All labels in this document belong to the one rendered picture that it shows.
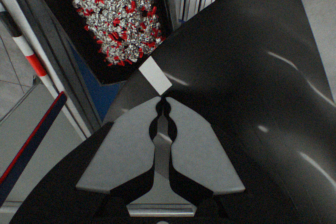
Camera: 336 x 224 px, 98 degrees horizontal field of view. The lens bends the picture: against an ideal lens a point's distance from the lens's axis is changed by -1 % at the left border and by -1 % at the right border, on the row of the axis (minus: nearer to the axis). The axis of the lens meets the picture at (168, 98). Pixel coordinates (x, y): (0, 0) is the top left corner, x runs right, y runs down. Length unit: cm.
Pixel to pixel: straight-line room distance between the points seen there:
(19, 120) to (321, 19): 231
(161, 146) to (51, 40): 30
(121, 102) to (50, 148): 112
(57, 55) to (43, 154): 95
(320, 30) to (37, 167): 213
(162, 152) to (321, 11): 149
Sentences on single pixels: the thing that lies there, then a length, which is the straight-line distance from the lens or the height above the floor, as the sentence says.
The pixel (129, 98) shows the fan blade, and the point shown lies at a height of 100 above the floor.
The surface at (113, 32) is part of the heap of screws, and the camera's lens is 30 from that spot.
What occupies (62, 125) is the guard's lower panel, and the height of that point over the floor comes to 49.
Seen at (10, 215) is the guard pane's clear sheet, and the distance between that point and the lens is 122.
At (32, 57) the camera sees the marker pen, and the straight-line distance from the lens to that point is 36.
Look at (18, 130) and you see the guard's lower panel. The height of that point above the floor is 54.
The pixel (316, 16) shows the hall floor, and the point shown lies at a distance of 156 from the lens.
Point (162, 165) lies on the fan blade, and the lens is 19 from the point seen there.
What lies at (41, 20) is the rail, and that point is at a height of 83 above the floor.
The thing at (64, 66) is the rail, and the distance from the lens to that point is 40.
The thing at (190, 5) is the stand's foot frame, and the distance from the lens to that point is 107.
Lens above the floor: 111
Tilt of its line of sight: 44 degrees down
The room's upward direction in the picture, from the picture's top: 179 degrees clockwise
